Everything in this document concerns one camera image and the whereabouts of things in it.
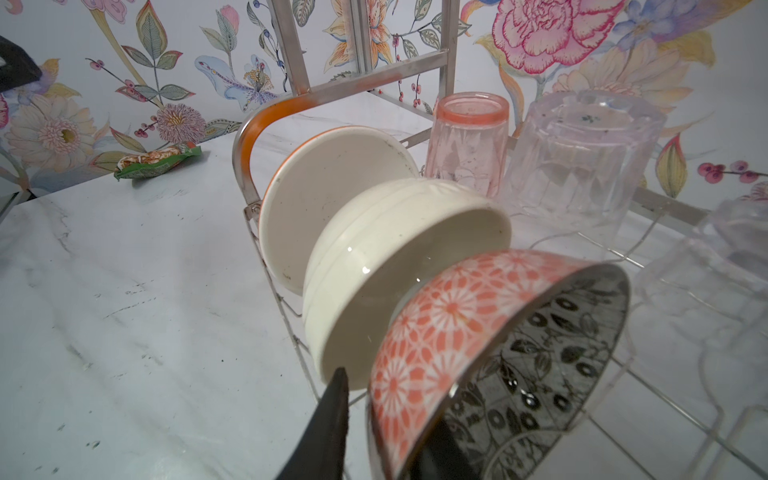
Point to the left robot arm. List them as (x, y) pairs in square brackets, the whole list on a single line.
[(17, 67)]

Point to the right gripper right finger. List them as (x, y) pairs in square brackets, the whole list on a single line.
[(440, 458)]

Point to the pink drinking glass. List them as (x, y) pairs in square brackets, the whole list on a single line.
[(468, 141)]

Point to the cream white bowl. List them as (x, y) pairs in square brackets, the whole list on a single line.
[(376, 251)]

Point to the pink floral patterned bowl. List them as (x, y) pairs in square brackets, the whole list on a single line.
[(500, 352)]

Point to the orange bowl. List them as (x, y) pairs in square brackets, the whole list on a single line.
[(313, 184)]

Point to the green snack packet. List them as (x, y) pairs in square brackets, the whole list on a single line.
[(155, 163)]

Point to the clear ribbed glass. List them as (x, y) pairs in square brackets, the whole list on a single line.
[(571, 176)]

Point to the small clear glass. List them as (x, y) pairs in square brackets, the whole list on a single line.
[(697, 351)]

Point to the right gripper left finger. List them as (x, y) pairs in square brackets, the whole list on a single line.
[(321, 450)]

